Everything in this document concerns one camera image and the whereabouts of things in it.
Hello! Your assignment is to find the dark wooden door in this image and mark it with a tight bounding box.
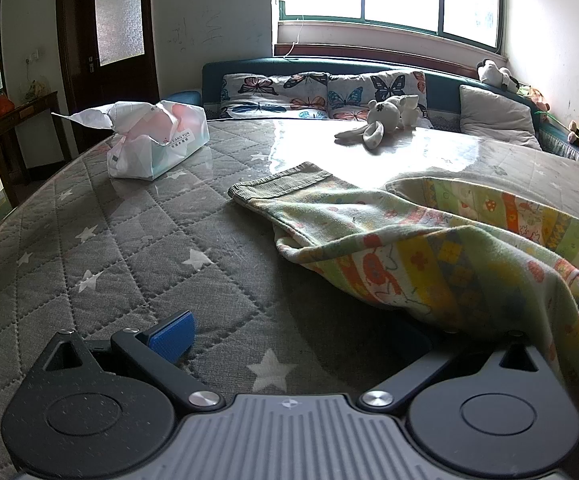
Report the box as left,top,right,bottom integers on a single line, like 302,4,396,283
56,0,161,138

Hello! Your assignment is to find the soft tissue pack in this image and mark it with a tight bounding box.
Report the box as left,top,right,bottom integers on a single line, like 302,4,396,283
52,100,210,182

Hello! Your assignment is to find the panda plush toy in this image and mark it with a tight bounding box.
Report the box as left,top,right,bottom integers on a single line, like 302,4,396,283
477,59,520,95

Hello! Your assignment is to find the dark wooden side table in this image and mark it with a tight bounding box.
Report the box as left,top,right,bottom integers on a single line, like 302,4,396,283
0,91,70,231

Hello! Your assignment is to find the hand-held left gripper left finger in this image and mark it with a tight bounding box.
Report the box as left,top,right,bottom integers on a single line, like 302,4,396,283
40,311,223,411

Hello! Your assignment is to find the butterfly print pillow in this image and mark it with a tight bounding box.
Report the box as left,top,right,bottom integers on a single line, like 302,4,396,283
220,72,330,121
327,71,427,123

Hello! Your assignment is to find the teal sofa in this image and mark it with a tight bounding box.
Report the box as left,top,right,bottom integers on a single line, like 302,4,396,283
162,57,579,166

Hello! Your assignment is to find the pastel patterned child's garment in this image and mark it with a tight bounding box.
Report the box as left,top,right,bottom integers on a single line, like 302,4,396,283
228,161,579,431

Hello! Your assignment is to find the white plush bunny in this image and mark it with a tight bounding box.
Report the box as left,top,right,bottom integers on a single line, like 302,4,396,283
334,94,433,151

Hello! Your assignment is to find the grey cushion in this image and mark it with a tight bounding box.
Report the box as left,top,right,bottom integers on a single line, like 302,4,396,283
458,85,543,151

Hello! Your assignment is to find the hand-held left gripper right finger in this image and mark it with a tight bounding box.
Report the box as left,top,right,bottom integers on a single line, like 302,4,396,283
358,331,553,411

